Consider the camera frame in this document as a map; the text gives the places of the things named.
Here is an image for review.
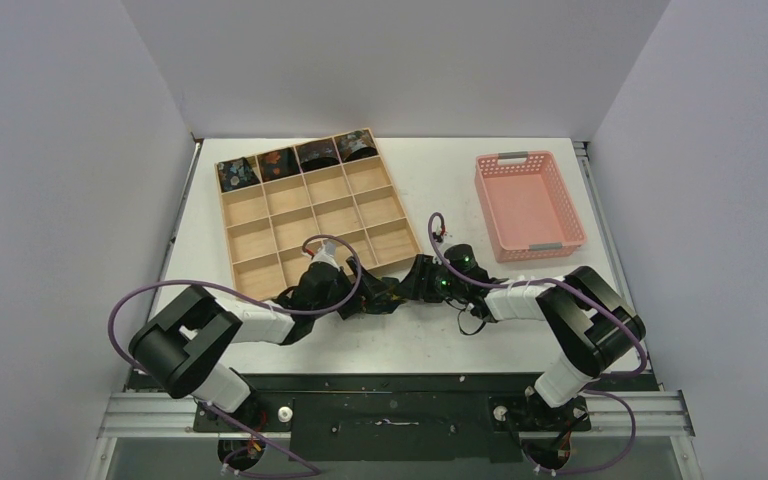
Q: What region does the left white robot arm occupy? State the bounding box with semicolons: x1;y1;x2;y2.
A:
127;261;360;431

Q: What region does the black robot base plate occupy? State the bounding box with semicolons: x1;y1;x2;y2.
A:
191;370;591;465

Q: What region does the blue yellow floral tie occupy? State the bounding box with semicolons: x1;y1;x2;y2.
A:
369;278;407;315

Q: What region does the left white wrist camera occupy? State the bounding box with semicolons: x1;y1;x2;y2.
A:
303;240;340;270

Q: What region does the pink plastic basket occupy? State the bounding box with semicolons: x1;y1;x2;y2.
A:
475;151;588;263

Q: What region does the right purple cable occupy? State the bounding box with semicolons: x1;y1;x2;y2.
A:
427;211;650;380

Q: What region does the rolled blue floral tie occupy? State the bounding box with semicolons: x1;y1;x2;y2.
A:
216;157;261;193

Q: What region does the rolled brown patterned tie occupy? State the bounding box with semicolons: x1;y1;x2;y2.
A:
334;129;379;163

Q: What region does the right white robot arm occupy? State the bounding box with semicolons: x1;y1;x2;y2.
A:
395;244;646;429

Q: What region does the rolled orange floral tie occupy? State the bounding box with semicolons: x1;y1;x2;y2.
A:
257;147;300;182

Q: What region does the wooden compartment tray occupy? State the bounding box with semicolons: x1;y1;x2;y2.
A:
214;130;421;300

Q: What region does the rolled dark patterned tie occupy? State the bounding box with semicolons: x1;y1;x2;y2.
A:
295;137;340;173

